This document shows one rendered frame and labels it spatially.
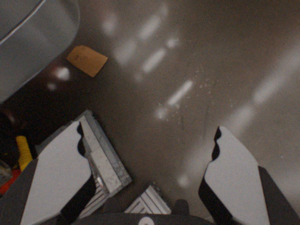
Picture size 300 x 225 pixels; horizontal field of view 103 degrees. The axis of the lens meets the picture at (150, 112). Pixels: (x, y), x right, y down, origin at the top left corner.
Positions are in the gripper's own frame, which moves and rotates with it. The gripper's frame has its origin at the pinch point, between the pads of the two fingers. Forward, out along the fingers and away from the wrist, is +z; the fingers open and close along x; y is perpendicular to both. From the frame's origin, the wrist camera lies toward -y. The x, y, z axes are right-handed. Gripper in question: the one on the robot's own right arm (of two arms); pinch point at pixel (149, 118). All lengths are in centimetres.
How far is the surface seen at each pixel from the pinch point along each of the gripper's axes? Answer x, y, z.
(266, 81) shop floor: 99, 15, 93
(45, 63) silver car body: -47, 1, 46
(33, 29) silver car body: -43, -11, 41
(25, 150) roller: -77, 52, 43
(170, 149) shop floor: 20, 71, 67
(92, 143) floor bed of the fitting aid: -54, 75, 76
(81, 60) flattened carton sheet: -90, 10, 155
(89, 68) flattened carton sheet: -75, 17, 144
